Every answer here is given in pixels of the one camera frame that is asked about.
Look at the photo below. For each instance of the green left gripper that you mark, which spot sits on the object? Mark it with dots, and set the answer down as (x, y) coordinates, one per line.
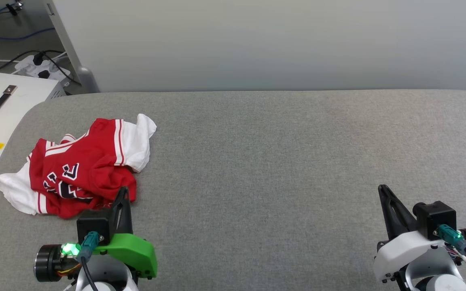
(134, 250)

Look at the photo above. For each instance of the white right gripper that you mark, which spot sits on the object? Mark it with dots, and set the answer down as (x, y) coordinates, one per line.
(405, 254)

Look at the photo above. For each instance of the red and white jersey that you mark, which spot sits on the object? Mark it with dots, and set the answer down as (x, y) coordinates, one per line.
(91, 161)

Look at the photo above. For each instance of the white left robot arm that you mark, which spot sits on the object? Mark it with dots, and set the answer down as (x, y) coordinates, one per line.
(107, 279)

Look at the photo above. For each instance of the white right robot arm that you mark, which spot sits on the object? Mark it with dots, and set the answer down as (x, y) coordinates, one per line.
(443, 283)

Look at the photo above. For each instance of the grey partition foot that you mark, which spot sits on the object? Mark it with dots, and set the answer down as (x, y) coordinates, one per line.
(88, 79)

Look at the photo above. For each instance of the white equipment box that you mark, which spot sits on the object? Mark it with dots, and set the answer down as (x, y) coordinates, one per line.
(18, 105)

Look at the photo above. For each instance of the white power strip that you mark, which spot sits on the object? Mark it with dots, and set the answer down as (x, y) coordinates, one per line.
(51, 68)

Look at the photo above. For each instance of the white partition panel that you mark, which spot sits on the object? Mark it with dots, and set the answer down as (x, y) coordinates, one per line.
(277, 40)

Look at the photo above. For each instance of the black clamp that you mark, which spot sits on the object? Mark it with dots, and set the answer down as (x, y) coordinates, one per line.
(14, 7)

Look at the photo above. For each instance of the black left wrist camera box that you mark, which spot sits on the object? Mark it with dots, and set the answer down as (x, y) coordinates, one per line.
(93, 226)

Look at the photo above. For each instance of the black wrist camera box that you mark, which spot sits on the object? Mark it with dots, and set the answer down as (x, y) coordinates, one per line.
(435, 216)
(93, 226)

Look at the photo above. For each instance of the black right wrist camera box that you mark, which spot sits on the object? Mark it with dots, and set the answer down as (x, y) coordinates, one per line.
(435, 216)

